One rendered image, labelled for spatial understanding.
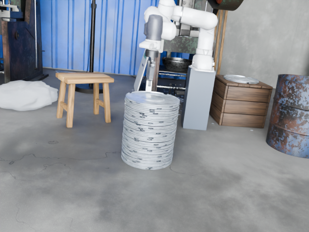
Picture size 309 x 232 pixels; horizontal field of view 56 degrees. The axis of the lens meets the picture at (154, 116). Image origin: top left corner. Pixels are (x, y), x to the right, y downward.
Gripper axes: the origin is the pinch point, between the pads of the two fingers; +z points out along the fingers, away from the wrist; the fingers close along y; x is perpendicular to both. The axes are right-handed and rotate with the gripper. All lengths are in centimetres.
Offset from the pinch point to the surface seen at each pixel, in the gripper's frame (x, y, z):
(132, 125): 11.1, -22.3, 16.4
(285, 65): -241, 215, 4
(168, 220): 1, -68, 39
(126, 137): 13.1, -19.3, 24.3
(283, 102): -90, 0, 6
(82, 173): 35, -30, 39
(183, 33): -49, 105, -28
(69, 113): 46, 33, 29
